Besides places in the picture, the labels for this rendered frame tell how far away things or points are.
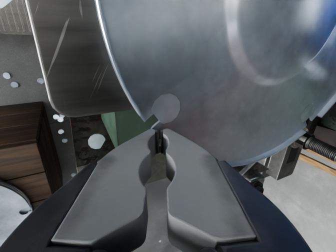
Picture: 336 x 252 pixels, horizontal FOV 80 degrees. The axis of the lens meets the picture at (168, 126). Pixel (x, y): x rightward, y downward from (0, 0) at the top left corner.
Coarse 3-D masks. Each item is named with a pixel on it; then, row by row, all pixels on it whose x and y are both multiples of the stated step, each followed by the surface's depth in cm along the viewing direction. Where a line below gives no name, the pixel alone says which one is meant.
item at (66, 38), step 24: (48, 0) 9; (72, 0) 10; (48, 24) 10; (72, 24) 10; (96, 24) 10; (48, 48) 10; (72, 48) 10; (96, 48) 11; (48, 72) 10; (72, 72) 11; (96, 72) 11; (48, 96) 11; (72, 96) 11; (96, 96) 12; (120, 96) 12
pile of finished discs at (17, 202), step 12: (0, 180) 52; (0, 192) 52; (12, 192) 53; (0, 204) 53; (12, 204) 54; (24, 204) 56; (0, 216) 54; (12, 216) 56; (24, 216) 57; (0, 228) 55; (12, 228) 57; (0, 240) 57
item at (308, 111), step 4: (308, 104) 22; (312, 104) 22; (304, 108) 22; (308, 108) 22; (312, 108) 23; (304, 112) 22; (308, 112) 23; (312, 112) 23; (304, 116) 23; (308, 116) 23; (304, 120) 23
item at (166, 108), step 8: (160, 96) 14; (168, 96) 14; (176, 96) 14; (160, 104) 14; (168, 104) 14; (176, 104) 14; (160, 112) 14; (168, 112) 14; (176, 112) 15; (160, 120) 14; (168, 120) 15
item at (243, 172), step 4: (248, 164) 21; (252, 164) 21; (256, 164) 21; (260, 164) 22; (244, 168) 21; (248, 168) 21; (252, 168) 21; (256, 168) 22; (260, 168) 22; (264, 168) 22; (268, 168) 23; (240, 172) 21; (244, 172) 21; (248, 172) 21; (252, 172) 22; (256, 172) 22; (244, 176) 21
